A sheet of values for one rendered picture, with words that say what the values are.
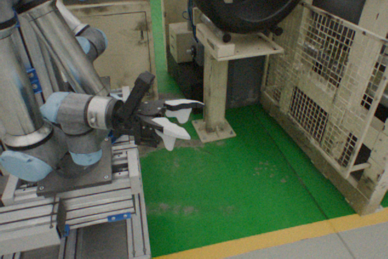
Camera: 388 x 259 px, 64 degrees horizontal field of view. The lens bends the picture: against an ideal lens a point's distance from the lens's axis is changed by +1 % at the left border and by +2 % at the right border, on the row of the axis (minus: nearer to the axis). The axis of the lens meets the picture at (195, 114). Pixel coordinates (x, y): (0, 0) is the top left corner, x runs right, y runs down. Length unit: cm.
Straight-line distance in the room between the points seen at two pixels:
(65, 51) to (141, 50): 142
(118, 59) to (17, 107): 147
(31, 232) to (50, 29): 61
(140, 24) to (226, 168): 111
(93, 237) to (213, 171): 86
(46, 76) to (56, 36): 35
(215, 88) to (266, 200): 78
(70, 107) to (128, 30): 147
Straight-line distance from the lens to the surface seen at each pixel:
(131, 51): 221
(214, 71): 201
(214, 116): 220
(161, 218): 180
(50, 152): 89
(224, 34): 151
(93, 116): 71
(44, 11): 82
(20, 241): 112
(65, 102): 74
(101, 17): 212
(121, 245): 149
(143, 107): 68
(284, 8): 158
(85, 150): 80
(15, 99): 80
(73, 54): 83
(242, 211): 183
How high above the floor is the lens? 144
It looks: 35 degrees down
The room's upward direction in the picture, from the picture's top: straight up
